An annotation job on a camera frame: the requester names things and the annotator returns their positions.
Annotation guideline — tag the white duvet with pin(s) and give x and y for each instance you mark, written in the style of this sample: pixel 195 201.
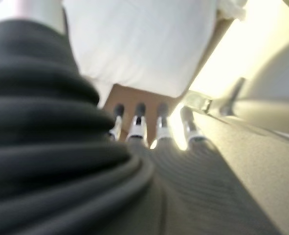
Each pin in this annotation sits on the white duvet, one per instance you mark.
pixel 134 44

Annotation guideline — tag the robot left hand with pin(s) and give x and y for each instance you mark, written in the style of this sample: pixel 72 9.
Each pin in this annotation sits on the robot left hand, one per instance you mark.
pixel 61 159

